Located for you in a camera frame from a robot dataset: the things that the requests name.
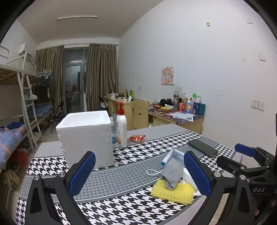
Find white bed ladder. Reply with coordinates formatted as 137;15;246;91
17;71;42;150

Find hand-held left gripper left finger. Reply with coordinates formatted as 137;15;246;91
24;151;97;225

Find yellow foam fruit net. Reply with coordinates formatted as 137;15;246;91
151;178;194;204

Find black smartphone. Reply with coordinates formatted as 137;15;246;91
187;139;218;158

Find brown curtain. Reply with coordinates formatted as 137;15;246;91
85;44;119;109
35;45;65;109

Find glass balcony door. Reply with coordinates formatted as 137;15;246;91
64;49;88;111

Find ceiling tube light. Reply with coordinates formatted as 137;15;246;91
57;16;98;21

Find row of toiletry bottles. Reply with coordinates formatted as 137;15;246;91
178;93;206;115

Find red snack packet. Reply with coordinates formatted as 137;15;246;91
128;134;146;143

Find clear blue water bottle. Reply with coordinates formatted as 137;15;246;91
110;117;118;149

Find white metal bunk bed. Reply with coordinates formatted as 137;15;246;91
0;44;44;171
32;65;57;132

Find white foam box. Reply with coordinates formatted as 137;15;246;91
56;110;114;169

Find red bag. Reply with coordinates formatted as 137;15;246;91
11;149;28;167

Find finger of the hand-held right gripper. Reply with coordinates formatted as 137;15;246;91
216;155;271;180
235;143;277;161

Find printed paper sheets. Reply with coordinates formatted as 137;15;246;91
169;112;195;123

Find blue printed quilt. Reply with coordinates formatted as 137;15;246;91
0;122;28;169

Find wooden desk with patterned cover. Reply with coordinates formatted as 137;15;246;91
148;104;205;134

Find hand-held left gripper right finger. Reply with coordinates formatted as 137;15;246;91
184;150;256;225

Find blue face mask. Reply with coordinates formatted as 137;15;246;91
146;148;187;177

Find dark hanging clothes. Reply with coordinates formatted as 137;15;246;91
40;74;55;99

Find black folding chair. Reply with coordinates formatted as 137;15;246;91
51;102;65;133

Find grey sock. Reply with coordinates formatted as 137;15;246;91
161;157;184;191

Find blue checked mattress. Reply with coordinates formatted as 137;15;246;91
35;103;53;120

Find white red pump bottle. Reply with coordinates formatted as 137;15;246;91
116;102;128;148

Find wooden chair with smiley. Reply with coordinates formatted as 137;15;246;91
132;100;149;130

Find white air conditioner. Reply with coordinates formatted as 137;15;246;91
18;43;28;56

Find houndstooth table mat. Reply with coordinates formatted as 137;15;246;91
16;129;236;225

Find plain wooden desk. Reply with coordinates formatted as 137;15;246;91
104;96;133;128

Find cartoon wall poster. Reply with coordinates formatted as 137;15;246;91
161;67;175;85

